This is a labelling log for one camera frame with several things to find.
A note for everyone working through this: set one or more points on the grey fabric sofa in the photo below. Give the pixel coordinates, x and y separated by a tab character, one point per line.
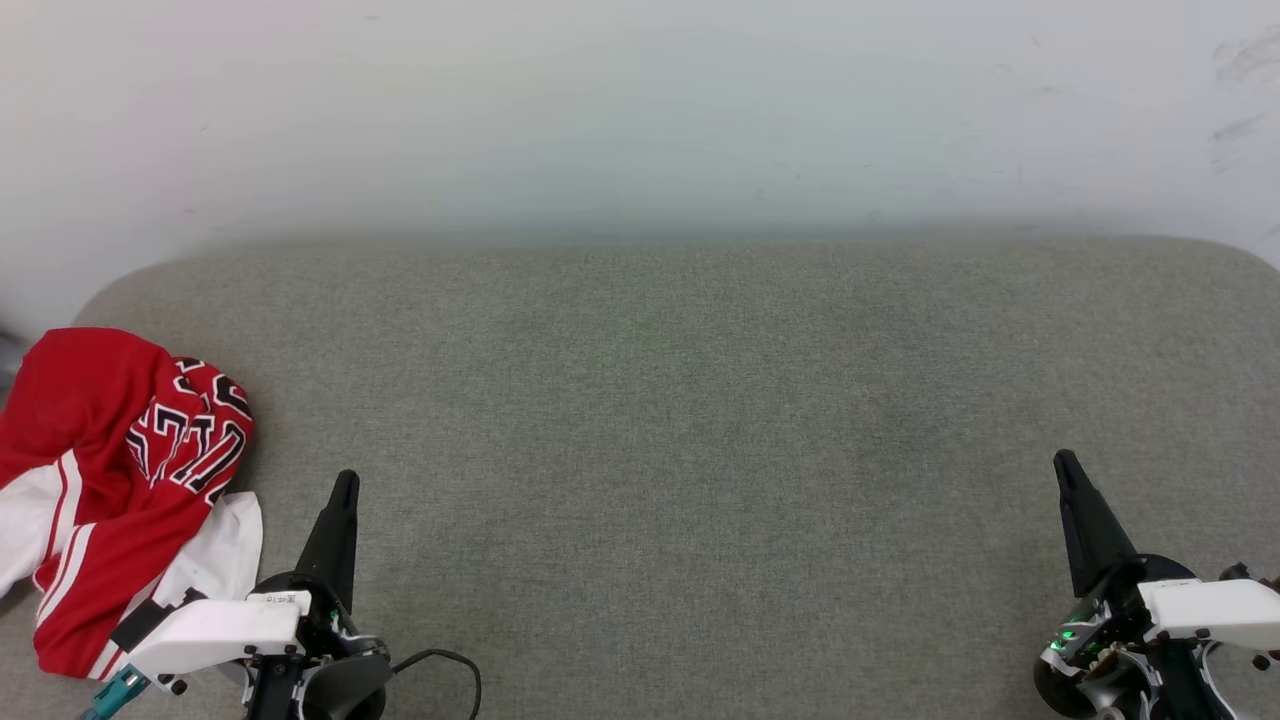
700	450

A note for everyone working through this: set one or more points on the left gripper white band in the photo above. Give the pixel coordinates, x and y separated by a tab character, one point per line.
220	630

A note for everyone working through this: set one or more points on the red and white jersey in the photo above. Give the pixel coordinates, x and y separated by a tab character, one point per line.
80	400

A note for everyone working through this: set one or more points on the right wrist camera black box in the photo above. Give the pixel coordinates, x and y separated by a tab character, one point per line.
1245	573

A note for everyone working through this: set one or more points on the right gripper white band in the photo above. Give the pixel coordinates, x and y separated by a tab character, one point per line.
1210	610

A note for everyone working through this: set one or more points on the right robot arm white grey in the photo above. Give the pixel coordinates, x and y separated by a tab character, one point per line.
1180	690

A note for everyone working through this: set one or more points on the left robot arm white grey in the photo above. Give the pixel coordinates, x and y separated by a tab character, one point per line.
345	690

